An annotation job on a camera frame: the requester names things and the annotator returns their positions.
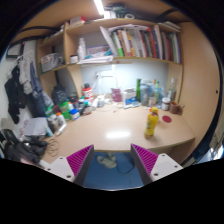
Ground yellow drink bottle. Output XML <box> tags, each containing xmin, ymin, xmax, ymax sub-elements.
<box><xmin>144</xmin><ymin>106</ymin><xmax>160</xmax><ymax>139</ymax></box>

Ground red and white canister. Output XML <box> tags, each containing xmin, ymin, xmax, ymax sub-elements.
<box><xmin>82</xmin><ymin>83</ymin><xmax>94</xmax><ymax>100</ymax></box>

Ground white-lidded brown jar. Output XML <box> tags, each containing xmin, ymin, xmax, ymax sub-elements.
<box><xmin>161</xmin><ymin>96</ymin><xmax>172</xmax><ymax>112</ymax></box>

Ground wooden shelf unit with books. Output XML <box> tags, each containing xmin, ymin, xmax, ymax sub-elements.
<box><xmin>35</xmin><ymin>13</ymin><xmax>184</xmax><ymax>101</ymax></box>

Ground black bag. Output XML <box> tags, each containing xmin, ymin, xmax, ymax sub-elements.
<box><xmin>50</xmin><ymin>84</ymin><xmax>69</xmax><ymax>106</ymax></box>

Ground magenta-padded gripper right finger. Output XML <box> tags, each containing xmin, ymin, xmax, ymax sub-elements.
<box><xmin>130</xmin><ymin>143</ymin><xmax>184</xmax><ymax>186</ymax></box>

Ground yellow-capped clear bottle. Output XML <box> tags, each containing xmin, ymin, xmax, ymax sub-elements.
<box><xmin>151</xmin><ymin>79</ymin><xmax>160</xmax><ymax>106</ymax></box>

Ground grey shaker bottle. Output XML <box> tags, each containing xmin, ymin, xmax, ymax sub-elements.
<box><xmin>139</xmin><ymin>83</ymin><xmax>151</xmax><ymax>107</ymax></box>

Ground dark blue hanging garment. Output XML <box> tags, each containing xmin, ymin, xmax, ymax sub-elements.
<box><xmin>29</xmin><ymin>61</ymin><xmax>48</xmax><ymax>118</ymax></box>

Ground blue-lidded white jar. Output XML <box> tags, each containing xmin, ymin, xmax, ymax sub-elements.
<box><xmin>69</xmin><ymin>108</ymin><xmax>81</xmax><ymax>120</ymax></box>

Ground white wall power socket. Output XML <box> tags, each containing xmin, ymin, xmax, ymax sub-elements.
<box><xmin>96</xmin><ymin>70</ymin><xmax>114</xmax><ymax>78</ymax></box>

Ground brown mug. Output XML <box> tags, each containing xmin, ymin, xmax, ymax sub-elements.
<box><xmin>169</xmin><ymin>100</ymin><xmax>184</xmax><ymax>115</ymax></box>

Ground tall green bottle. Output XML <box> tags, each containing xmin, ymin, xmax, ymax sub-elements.
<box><xmin>135</xmin><ymin>78</ymin><xmax>142</xmax><ymax>103</ymax></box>

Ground black clothes pile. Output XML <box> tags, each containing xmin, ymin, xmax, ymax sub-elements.
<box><xmin>3</xmin><ymin>138</ymin><xmax>49</xmax><ymax>166</ymax></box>

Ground grey hanging garment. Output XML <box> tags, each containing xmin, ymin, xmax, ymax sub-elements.
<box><xmin>18</xmin><ymin>53</ymin><xmax>36</xmax><ymax>95</ymax></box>

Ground orange-capped white bottle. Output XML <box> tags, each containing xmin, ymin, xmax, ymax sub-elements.
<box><xmin>55</xmin><ymin>112</ymin><xmax>67</xmax><ymax>128</ymax></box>

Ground black coiled cable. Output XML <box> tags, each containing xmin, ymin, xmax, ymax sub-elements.
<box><xmin>44</xmin><ymin>137</ymin><xmax>61</xmax><ymax>157</ymax></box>

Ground pair of grey slippers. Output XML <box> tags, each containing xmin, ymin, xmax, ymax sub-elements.
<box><xmin>96</xmin><ymin>152</ymin><xmax>118</xmax><ymax>169</ymax></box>

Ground magenta pouch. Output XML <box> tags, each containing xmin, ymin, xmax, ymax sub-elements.
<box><xmin>110</xmin><ymin>87</ymin><xmax>123</xmax><ymax>103</ymax></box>

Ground flat round red coaster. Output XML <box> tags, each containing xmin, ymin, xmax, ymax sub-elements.
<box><xmin>161</xmin><ymin>115</ymin><xmax>173</xmax><ymax>124</ymax></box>

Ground green canister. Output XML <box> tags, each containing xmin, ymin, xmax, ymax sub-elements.
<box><xmin>59</xmin><ymin>100</ymin><xmax>72</xmax><ymax>120</ymax></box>

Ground black hanging garment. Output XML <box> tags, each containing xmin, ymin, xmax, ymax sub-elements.
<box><xmin>4</xmin><ymin>66</ymin><xmax>28</xmax><ymax>124</ymax></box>

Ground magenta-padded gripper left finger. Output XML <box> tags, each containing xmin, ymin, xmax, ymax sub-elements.
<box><xmin>44</xmin><ymin>144</ymin><xmax>95</xmax><ymax>187</ymax></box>

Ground grey fabric bag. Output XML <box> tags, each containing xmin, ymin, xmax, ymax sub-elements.
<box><xmin>22</xmin><ymin>116</ymin><xmax>49</xmax><ymax>137</ymax></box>

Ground white ceiling tube light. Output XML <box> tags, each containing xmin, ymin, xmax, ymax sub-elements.
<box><xmin>93</xmin><ymin>0</ymin><xmax>106</xmax><ymax>16</ymax></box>

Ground blue and white carton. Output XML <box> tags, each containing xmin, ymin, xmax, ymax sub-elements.
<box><xmin>122</xmin><ymin>87</ymin><xmax>138</xmax><ymax>106</ymax></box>

